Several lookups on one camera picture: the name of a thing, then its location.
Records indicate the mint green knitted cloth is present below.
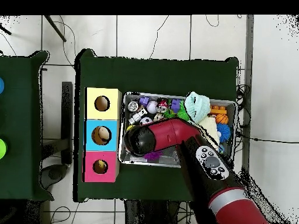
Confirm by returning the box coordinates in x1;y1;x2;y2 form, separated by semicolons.
183;91;211;124

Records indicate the cream knitted cloth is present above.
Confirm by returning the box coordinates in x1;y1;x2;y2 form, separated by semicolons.
200;116;221;145

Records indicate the shallow clear mesh bin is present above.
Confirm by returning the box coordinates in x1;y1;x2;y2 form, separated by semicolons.
119;92;237;169

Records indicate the wooden box with three holes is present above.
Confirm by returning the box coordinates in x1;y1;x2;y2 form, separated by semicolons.
84;87;123;183

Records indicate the small soccer ball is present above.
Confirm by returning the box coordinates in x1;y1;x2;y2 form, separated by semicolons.
140;116;154;126

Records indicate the purple spiky toy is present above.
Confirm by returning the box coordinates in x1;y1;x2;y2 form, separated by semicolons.
144;150;164;162

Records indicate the large blue toy brick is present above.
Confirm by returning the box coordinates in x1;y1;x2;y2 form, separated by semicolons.
170;97;183;114

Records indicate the dark green table cloth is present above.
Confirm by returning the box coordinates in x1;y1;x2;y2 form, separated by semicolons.
74;48;240;206

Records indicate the long orange toy brick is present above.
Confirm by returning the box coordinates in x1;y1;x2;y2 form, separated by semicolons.
209;106;228;115

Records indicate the orange toy basketball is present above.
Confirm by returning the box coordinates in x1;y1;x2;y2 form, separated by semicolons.
215;114;230;125

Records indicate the blue spiky ball with eyes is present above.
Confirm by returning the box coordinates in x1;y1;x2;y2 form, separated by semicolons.
217;123;232;143

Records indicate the green side table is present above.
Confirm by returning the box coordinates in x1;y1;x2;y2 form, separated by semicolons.
0;50;54;201

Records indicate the black tripod leg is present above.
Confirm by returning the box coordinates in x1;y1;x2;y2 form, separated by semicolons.
44;15;67;43

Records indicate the green disc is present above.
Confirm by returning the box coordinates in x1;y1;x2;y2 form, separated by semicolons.
0;138;8;159

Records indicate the black cable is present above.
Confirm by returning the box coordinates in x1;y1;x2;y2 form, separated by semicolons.
235;132;299;145

